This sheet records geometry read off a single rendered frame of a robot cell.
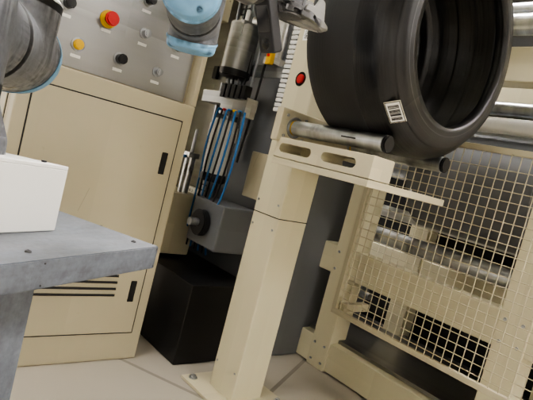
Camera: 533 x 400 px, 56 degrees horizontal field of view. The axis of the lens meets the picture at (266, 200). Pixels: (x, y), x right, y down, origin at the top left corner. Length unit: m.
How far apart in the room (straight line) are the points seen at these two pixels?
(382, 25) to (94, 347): 1.32
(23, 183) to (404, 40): 0.84
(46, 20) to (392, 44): 0.71
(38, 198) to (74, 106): 0.78
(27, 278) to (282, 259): 1.06
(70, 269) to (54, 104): 0.87
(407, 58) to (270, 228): 0.68
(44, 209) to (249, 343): 0.99
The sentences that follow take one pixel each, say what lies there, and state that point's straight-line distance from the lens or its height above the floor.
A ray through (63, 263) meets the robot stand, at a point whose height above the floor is 0.59.
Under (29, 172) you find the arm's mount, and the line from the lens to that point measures 0.78.
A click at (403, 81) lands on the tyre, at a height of 1.04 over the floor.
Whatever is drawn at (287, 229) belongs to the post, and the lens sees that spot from 1.60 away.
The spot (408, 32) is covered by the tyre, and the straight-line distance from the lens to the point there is 1.22.
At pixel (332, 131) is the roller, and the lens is 1.36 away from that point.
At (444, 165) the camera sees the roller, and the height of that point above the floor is 0.90.
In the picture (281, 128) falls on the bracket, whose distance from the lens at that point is 1.46.
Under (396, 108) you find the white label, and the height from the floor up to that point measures 0.98.
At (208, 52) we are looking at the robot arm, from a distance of 0.94.
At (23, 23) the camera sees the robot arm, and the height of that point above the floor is 0.90.
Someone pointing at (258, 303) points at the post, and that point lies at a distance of 1.62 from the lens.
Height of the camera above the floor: 0.79
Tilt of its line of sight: 4 degrees down
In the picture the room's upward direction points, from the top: 15 degrees clockwise
